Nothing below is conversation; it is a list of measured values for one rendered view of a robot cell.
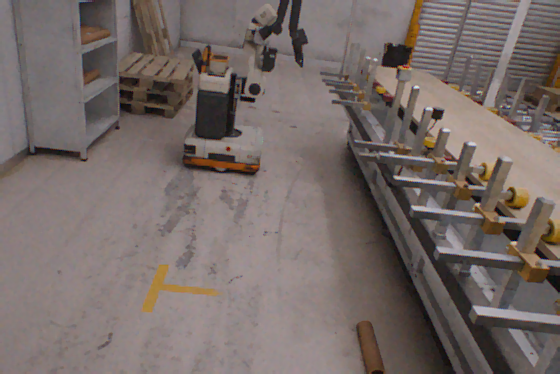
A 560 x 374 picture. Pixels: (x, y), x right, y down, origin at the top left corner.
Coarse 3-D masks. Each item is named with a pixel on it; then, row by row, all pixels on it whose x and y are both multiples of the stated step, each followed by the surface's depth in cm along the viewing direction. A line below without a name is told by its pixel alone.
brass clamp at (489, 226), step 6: (474, 210) 156; (480, 210) 152; (486, 216) 148; (492, 216) 148; (486, 222) 147; (492, 222) 145; (498, 222) 145; (504, 222) 146; (486, 228) 147; (492, 228) 146; (498, 228) 146; (492, 234) 147; (498, 234) 147
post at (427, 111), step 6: (426, 108) 214; (426, 114) 215; (426, 120) 216; (420, 126) 218; (426, 126) 217; (420, 132) 218; (420, 138) 220; (414, 144) 223; (420, 144) 221; (414, 150) 222; (420, 150) 222; (414, 156) 224; (408, 168) 227
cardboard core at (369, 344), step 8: (360, 328) 223; (368, 328) 221; (360, 336) 220; (368, 336) 216; (368, 344) 212; (376, 344) 213; (368, 352) 208; (376, 352) 208; (368, 360) 205; (376, 360) 203; (368, 368) 202; (376, 368) 199
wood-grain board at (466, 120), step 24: (384, 72) 431; (408, 96) 344; (432, 96) 355; (456, 96) 368; (432, 120) 284; (456, 120) 293; (480, 120) 301; (504, 120) 310; (456, 144) 243; (480, 144) 249; (504, 144) 255; (528, 144) 262; (528, 168) 222; (552, 168) 227; (552, 192) 196; (552, 216) 172
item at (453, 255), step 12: (444, 252) 125; (456, 252) 126; (468, 252) 127; (480, 252) 128; (468, 264) 126; (480, 264) 126; (492, 264) 126; (504, 264) 126; (516, 264) 126; (552, 264) 127
